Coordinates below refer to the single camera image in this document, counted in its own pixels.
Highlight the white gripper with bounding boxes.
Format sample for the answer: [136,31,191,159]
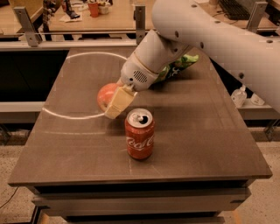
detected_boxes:
[104,53,158,119]

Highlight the red apple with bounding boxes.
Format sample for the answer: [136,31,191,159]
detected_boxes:
[96,83,118,111]

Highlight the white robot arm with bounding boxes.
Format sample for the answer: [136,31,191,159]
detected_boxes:
[105,0,280,119]

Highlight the red coke can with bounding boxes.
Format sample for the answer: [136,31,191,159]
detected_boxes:
[124,108,155,160]

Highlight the green chip bag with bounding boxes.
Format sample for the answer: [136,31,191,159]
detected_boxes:
[155,54,200,83]

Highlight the red cup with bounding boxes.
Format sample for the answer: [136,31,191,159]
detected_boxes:
[87,2,99,18]

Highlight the clear sanitizer bottle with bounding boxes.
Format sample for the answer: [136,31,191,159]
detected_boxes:
[231,85,247,108]

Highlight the black keyboard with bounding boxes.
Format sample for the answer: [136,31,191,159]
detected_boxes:
[219,0,250,20]

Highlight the middle metal rail bracket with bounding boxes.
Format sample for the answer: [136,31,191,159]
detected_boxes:
[134,5,145,45]

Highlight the metal rail bracket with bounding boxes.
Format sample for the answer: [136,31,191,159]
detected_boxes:
[134,5,145,45]
[14,6,42,47]
[246,1,268,33]

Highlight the left metal rail bracket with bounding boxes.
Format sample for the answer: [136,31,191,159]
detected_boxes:
[14,6,42,47]

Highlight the black cable on floor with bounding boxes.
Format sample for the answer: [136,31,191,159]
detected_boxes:
[0,186,19,210]

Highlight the right metal rail bracket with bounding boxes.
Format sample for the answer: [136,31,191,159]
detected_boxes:
[246,1,268,33]

